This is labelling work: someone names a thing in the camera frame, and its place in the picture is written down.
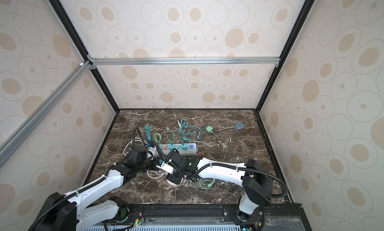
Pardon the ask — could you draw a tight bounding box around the teal peeler tool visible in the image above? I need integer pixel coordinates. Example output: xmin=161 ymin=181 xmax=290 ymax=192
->
xmin=144 ymin=123 xmax=152 ymax=141

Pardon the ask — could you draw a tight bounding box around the rear aluminium rail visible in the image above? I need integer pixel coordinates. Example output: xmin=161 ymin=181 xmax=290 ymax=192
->
xmin=91 ymin=57 xmax=281 ymax=65

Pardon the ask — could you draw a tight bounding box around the left aluminium rail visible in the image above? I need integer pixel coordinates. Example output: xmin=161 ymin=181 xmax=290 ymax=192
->
xmin=1 ymin=61 xmax=91 ymax=166

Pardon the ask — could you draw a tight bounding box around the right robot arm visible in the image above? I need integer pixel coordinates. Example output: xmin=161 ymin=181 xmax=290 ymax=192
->
xmin=154 ymin=143 xmax=289 ymax=215

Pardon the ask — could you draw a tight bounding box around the white multicolour power strip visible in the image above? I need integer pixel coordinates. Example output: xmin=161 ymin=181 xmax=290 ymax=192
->
xmin=160 ymin=143 xmax=198 ymax=156

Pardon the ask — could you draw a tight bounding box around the pink coiled socket cable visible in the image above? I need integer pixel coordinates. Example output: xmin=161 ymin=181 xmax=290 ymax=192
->
xmin=146 ymin=169 xmax=169 ymax=180

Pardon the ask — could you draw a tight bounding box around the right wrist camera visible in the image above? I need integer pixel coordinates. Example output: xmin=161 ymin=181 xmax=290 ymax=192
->
xmin=161 ymin=163 xmax=174 ymax=174

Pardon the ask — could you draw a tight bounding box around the aluminium rail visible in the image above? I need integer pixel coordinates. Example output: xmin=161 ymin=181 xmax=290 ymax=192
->
xmin=91 ymin=57 xmax=281 ymax=65
xmin=1 ymin=61 xmax=91 ymax=166

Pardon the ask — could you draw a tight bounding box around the green plug adapter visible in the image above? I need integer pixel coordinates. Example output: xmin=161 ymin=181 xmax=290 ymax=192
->
xmin=205 ymin=125 xmax=213 ymax=133

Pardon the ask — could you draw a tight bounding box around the pink round socket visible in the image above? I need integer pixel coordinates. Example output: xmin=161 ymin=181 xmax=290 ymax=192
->
xmin=166 ymin=178 xmax=183 ymax=187

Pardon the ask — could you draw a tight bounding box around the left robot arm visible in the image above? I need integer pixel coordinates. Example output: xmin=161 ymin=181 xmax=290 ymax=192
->
xmin=29 ymin=140 xmax=162 ymax=231

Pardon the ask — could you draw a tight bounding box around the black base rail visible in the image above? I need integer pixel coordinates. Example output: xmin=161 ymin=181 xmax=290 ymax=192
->
xmin=53 ymin=203 xmax=304 ymax=231

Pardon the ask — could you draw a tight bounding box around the teal blue cable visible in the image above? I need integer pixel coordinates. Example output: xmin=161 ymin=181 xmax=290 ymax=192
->
xmin=178 ymin=118 xmax=196 ymax=136

